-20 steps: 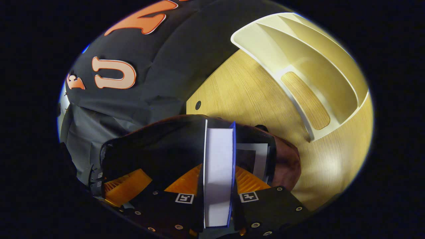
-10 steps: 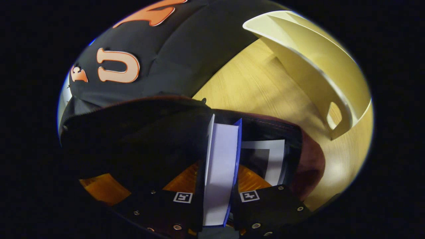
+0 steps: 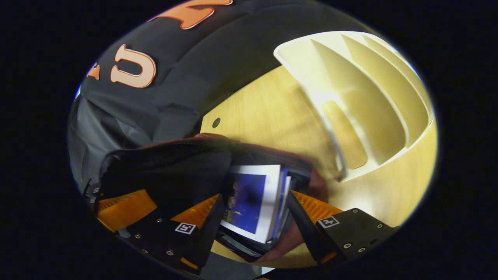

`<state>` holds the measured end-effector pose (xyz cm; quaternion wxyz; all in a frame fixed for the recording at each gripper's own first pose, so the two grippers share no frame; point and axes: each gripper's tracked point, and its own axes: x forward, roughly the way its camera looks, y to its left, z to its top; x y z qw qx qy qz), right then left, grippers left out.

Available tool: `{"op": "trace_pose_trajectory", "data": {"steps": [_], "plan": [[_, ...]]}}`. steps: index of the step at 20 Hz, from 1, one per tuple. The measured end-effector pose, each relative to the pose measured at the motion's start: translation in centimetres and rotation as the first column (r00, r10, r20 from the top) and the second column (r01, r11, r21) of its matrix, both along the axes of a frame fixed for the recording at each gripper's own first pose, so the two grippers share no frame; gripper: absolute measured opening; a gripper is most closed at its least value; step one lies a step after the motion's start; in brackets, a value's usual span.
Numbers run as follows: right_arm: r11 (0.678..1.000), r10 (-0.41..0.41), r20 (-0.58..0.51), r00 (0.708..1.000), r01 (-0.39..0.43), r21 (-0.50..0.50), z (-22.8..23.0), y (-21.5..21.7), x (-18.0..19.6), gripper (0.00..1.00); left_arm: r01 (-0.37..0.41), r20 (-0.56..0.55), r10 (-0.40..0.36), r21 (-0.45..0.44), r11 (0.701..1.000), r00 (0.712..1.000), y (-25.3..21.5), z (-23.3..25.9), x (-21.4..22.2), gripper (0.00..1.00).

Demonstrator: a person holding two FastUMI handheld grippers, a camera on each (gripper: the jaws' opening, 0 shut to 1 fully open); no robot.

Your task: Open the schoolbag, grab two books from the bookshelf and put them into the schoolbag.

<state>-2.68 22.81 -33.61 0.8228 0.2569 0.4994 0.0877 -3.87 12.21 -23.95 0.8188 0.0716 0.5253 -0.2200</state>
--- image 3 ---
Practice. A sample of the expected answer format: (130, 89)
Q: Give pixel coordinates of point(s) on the white bookshelf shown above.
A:
(373, 101)

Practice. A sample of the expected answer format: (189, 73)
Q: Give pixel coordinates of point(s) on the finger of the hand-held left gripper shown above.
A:
(120, 212)

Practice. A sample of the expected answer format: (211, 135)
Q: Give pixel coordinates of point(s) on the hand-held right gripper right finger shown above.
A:
(307, 229)

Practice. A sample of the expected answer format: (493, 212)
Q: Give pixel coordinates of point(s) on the blue cover book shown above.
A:
(247, 198)

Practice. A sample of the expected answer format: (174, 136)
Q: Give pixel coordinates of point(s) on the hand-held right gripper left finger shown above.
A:
(210, 229)

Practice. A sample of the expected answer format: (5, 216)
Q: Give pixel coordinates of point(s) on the round black table grommet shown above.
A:
(216, 122)

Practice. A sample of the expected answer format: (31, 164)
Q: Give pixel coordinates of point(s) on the maroon schoolbag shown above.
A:
(175, 163)

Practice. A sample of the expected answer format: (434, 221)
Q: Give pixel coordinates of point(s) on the black backdrop cloth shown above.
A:
(202, 62)

